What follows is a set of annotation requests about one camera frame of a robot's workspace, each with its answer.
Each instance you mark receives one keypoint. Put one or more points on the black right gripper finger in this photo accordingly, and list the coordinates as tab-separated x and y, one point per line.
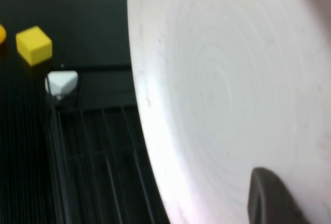
271	200

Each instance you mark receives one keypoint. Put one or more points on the pale pink round plate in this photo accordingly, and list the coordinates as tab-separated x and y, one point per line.
232	92

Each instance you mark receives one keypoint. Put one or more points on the yellow rubber duck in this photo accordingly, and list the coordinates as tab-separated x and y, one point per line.
2	35

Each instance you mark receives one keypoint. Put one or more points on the yellow foam cube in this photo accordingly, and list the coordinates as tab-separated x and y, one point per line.
33	45

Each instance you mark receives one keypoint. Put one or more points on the white foam cube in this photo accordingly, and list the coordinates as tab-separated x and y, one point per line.
60	83

